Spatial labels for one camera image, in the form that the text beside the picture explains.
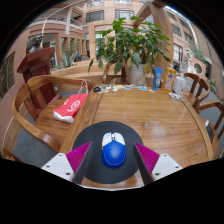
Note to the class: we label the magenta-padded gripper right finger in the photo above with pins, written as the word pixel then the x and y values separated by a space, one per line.
pixel 165 166

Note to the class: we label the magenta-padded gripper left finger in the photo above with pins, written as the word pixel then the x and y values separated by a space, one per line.
pixel 58 165

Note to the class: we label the blue and white computer mouse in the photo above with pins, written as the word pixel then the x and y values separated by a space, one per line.
pixel 113 153

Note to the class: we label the black round mouse pad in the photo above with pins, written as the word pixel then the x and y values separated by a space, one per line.
pixel 90 133

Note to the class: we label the round-back wooden armchair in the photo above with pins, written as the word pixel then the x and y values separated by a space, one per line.
pixel 8 155
pixel 192 76
pixel 105 71
pixel 215 105
pixel 43 80

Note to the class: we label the black notebook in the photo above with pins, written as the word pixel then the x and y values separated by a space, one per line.
pixel 210 130

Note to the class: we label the red and white paper bag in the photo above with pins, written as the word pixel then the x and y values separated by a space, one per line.
pixel 70 106

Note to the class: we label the clear plastic packet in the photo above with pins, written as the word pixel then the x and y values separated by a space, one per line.
pixel 174 96

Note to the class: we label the white pump bottle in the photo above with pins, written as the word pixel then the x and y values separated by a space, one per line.
pixel 179 85

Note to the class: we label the black key fob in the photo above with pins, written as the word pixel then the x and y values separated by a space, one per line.
pixel 97 89

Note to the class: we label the yellow liquid soap bottle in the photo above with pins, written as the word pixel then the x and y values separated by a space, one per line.
pixel 169 80

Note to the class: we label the small blue card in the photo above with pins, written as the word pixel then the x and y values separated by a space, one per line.
pixel 127 88

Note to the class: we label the blue squeeze tube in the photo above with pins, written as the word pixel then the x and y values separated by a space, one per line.
pixel 157 78

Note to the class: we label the yellow flowering potted plant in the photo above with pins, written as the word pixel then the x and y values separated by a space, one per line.
pixel 213 86

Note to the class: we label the long wooden planter box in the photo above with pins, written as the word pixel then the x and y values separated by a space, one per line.
pixel 80 72

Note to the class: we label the spiky agave plant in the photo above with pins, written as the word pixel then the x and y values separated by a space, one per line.
pixel 68 60

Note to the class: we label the white sculpture on plinth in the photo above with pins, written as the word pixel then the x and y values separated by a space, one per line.
pixel 191 56

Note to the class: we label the green plant in white pot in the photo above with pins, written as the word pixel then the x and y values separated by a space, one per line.
pixel 133 46

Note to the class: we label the dark bust statue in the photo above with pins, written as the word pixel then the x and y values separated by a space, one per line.
pixel 36 42

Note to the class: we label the dark red wooden pedestal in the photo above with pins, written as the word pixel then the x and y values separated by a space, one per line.
pixel 36 66

